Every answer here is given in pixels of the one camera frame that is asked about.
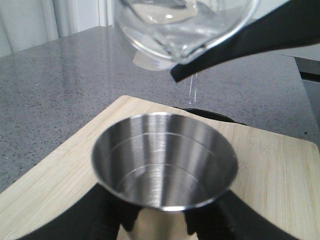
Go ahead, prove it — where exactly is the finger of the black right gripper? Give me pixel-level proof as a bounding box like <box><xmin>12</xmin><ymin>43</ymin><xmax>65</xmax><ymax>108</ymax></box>
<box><xmin>170</xmin><ymin>0</ymin><xmax>320</xmax><ymax>83</ymax></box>

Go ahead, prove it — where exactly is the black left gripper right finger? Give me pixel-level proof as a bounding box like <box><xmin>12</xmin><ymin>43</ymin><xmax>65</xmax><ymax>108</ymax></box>
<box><xmin>184</xmin><ymin>191</ymin><xmax>296</xmax><ymax>240</ymax></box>

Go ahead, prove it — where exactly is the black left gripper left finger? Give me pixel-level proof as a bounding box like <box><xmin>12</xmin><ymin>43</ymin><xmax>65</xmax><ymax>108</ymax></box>
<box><xmin>19</xmin><ymin>184</ymin><xmax>140</xmax><ymax>240</ymax></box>

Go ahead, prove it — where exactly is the steel hourglass jigger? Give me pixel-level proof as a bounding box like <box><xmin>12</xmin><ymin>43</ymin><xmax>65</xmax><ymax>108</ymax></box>
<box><xmin>91</xmin><ymin>112</ymin><xmax>238</xmax><ymax>240</ymax></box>

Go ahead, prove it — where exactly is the small glass beaker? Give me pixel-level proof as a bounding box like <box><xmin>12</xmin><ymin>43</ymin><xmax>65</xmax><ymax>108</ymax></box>
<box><xmin>113</xmin><ymin>0</ymin><xmax>259</xmax><ymax>64</ymax></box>

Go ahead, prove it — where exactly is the light wooden cutting board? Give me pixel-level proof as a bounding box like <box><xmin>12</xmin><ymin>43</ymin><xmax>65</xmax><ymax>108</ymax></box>
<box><xmin>0</xmin><ymin>95</ymin><xmax>320</xmax><ymax>240</ymax></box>

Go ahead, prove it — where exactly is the white appliance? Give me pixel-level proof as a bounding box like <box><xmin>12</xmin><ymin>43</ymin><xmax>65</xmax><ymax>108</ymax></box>
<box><xmin>132</xmin><ymin>50</ymin><xmax>176</xmax><ymax>71</ymax></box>

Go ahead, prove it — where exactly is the grey curtain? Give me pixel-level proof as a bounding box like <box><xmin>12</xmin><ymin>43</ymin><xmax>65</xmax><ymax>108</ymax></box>
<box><xmin>0</xmin><ymin>0</ymin><xmax>114</xmax><ymax>57</ymax></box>

